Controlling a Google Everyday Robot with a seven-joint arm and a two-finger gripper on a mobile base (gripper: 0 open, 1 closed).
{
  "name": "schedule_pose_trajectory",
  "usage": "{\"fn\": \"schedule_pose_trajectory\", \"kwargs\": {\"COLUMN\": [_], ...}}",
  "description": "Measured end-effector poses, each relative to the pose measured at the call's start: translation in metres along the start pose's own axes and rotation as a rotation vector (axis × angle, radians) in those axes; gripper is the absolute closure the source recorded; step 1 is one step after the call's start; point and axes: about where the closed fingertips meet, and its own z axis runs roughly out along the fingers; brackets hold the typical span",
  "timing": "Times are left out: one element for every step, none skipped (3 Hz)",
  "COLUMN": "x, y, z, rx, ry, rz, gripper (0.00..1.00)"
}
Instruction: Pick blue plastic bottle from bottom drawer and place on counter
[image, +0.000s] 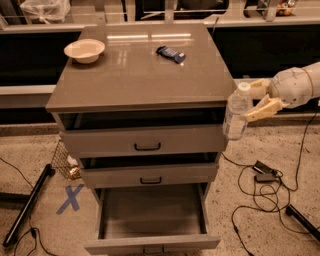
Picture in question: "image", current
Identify top grey drawer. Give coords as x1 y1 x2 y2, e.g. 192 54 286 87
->
61 125 227 158

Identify black left floor bar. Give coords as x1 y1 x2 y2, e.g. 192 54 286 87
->
1 164 55 248

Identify black right floor bar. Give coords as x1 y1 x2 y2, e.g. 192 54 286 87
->
285 205 320 242

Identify middle grey drawer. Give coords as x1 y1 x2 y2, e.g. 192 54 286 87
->
81 163 218 188

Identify black floor cable right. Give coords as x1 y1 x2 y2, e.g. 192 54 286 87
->
220 99 320 256

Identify blue snack packet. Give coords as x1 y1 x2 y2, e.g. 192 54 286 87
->
156 46 186 64

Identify clear plastic water bottle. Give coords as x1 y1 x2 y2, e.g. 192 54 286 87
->
223 82 253 140

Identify black floor cable left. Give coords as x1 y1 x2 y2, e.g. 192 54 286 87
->
0 157 56 256

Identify bottom grey drawer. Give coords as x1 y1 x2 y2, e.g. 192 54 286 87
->
85 184 220 256

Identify blue tape cross mark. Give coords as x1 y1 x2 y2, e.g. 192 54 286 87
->
56 184 84 215

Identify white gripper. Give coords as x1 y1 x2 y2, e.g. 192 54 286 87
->
244 66 314 122

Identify black floor bar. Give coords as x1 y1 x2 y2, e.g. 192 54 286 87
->
1 164 55 248
285 205 320 242

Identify black floor cable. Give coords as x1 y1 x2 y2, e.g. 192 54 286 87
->
0 157 56 256
220 99 320 256

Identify white paper bowl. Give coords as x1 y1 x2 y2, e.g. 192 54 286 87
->
64 39 105 64

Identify grey drawer cabinet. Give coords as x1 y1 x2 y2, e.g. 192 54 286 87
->
45 23 244 256

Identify wire mesh waste basket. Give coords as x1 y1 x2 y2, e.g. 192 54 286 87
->
51 140 81 180

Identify black power adapter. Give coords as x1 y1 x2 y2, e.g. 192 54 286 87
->
253 161 276 183

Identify grey drawer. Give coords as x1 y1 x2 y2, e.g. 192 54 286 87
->
61 125 227 158
81 163 218 188
85 184 220 256

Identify white plastic bag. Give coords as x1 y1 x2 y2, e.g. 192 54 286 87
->
20 0 71 24

